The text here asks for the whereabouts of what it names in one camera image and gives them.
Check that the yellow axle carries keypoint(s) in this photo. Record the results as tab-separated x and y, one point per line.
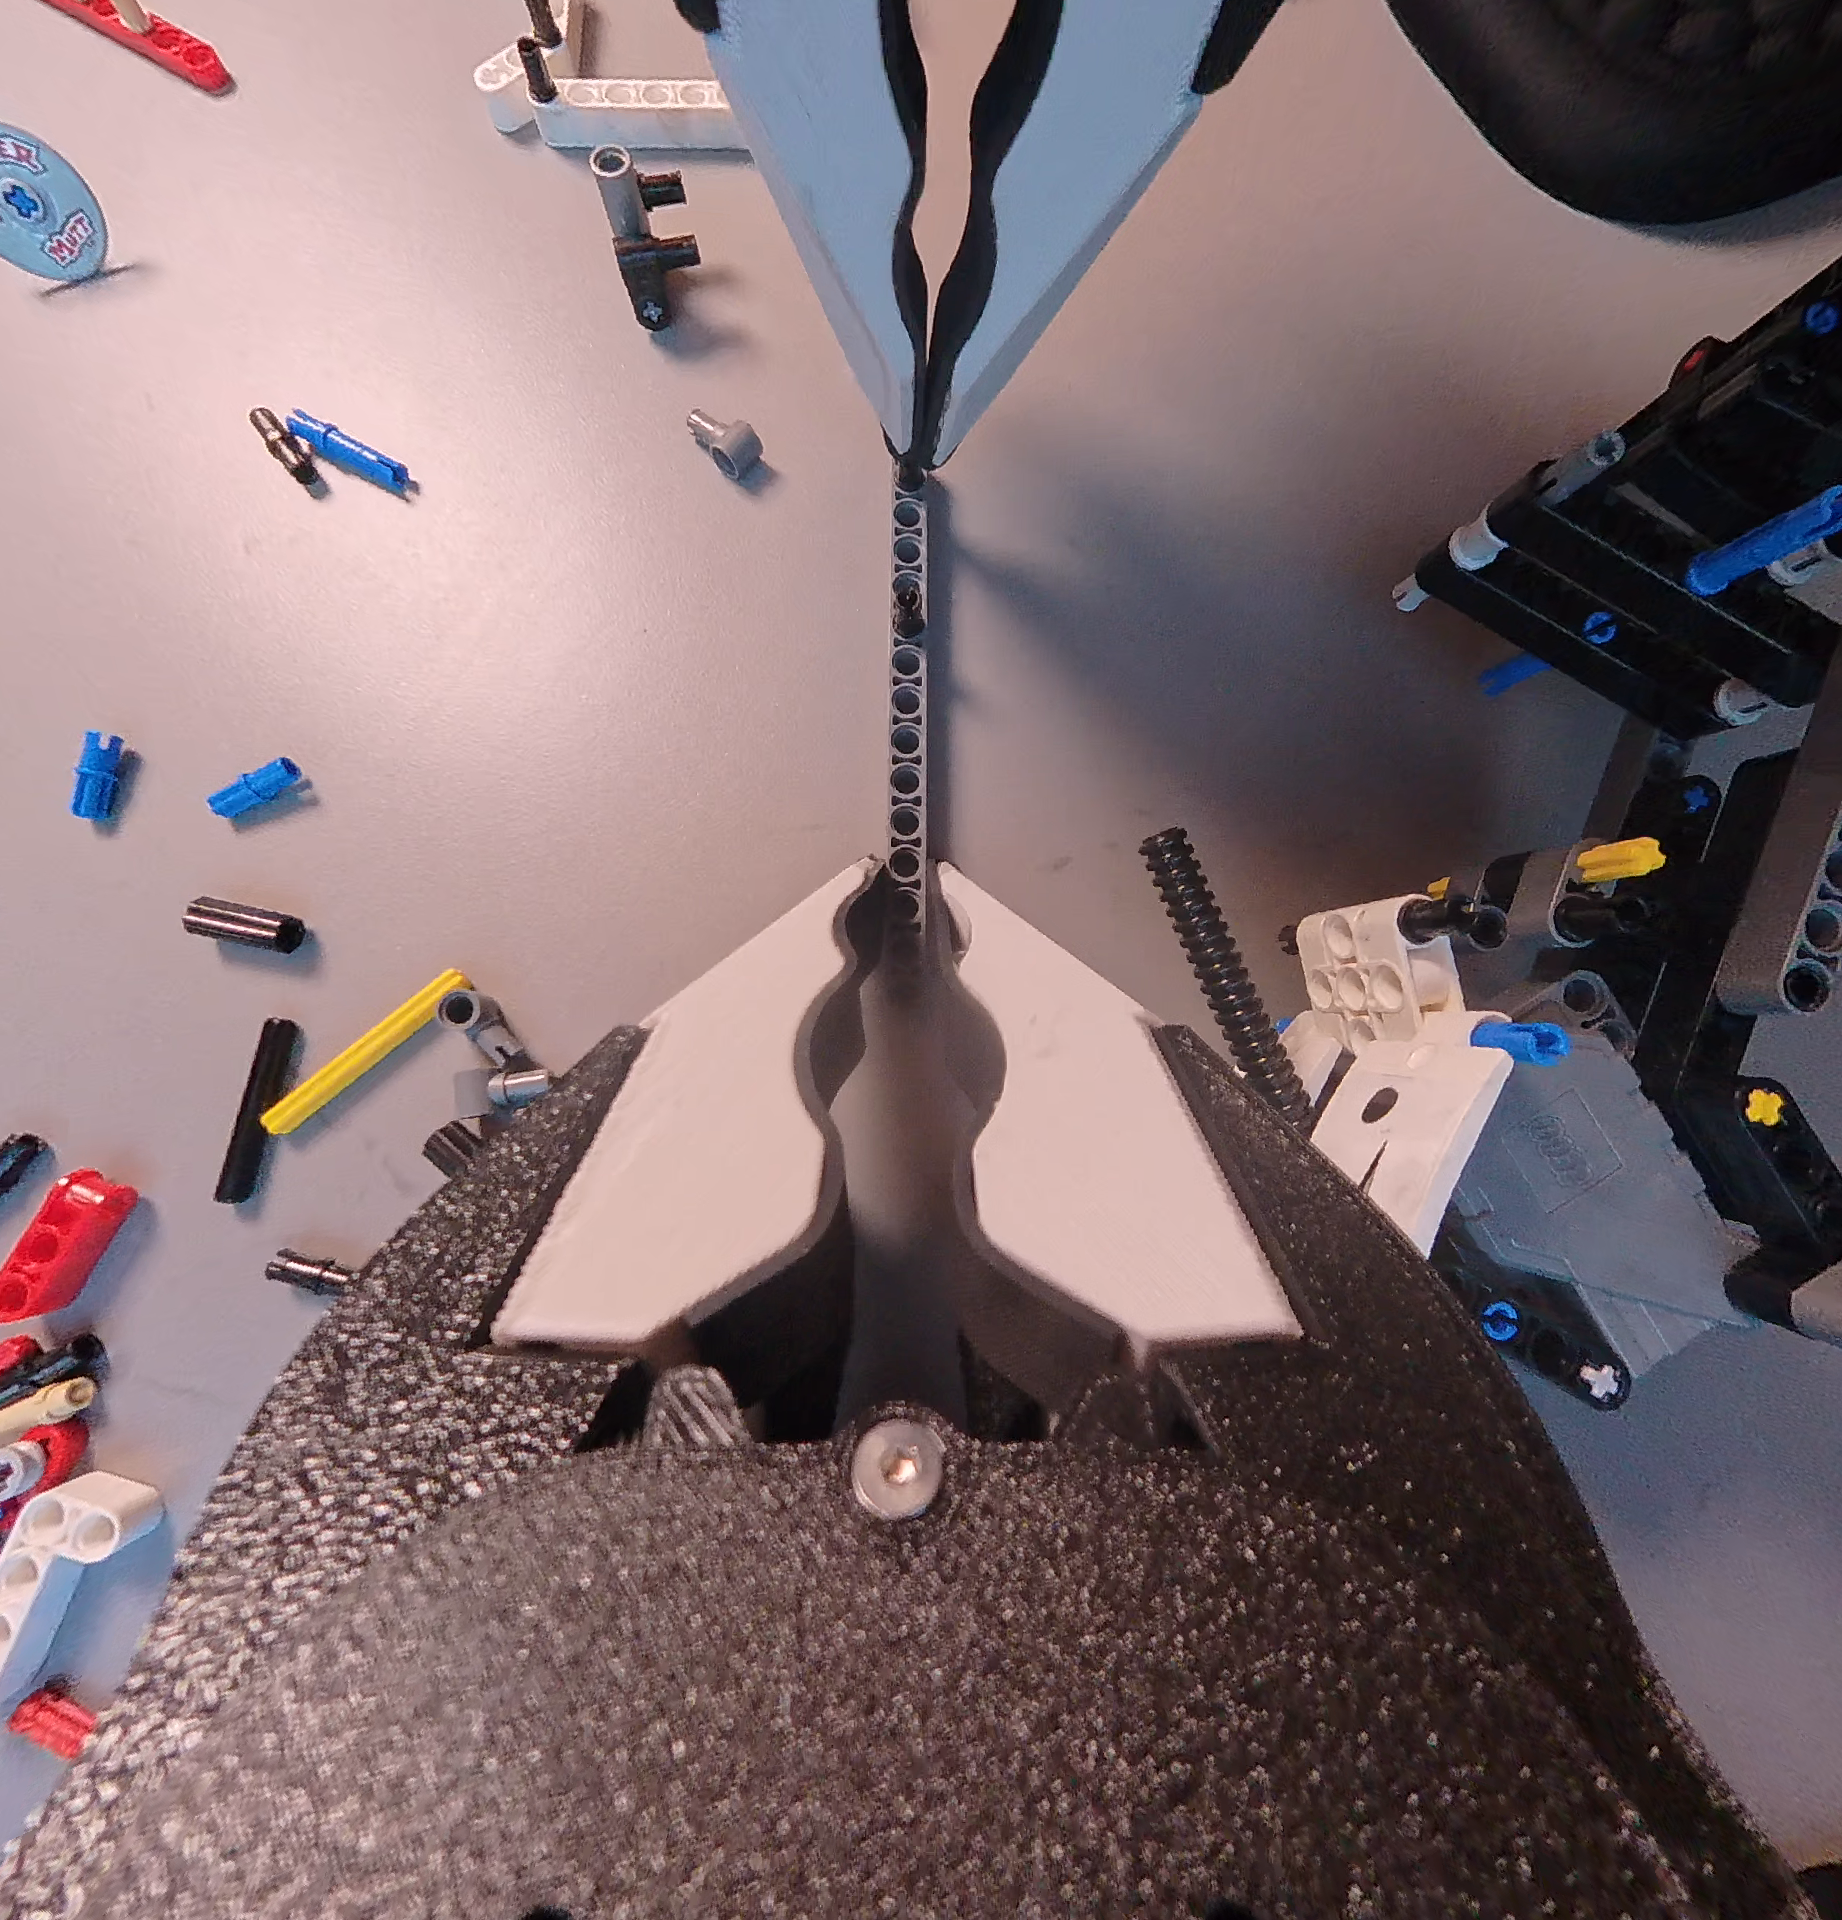
367	1051

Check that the grey desk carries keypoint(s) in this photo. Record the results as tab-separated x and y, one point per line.
560	644

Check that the black toy truck chassis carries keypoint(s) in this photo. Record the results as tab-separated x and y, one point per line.
1656	601

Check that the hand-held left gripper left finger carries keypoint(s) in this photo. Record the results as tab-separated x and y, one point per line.
681	1185

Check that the red short pin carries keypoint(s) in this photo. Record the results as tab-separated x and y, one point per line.
50	1720

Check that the black tube connector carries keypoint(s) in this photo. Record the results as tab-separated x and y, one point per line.
243	923

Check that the black axle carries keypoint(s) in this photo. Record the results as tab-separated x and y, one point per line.
254	1110

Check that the grey elbow connector with pin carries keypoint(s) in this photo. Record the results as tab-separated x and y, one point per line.
517	1083

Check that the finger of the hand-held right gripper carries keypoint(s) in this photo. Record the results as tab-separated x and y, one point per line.
816	150
1086	150

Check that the red short beam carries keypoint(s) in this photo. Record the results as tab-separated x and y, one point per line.
59	1245

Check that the dark pin connector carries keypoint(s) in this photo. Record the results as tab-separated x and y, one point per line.
645	225

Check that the blue round printed disc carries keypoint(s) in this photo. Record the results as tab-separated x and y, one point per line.
29	194

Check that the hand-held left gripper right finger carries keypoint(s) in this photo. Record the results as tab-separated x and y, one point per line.
1116	1200

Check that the long grey holed beam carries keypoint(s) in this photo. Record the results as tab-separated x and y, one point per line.
909	720

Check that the white thick angled beam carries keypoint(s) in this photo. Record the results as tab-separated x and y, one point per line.
45	1575

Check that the long blue pin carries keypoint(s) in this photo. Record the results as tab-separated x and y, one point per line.
349	450

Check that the long black pin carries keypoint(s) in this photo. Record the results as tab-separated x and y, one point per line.
308	1272

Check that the white angled beam assembly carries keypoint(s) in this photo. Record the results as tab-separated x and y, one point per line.
637	112

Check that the small grey axle connector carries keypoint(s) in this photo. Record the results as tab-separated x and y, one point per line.
479	1012

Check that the short blue connector pin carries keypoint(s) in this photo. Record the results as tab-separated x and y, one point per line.
101	772

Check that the red beam with tan pins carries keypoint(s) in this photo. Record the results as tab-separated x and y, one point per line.
157	31

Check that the black short connector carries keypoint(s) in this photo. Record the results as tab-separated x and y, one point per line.
448	1149

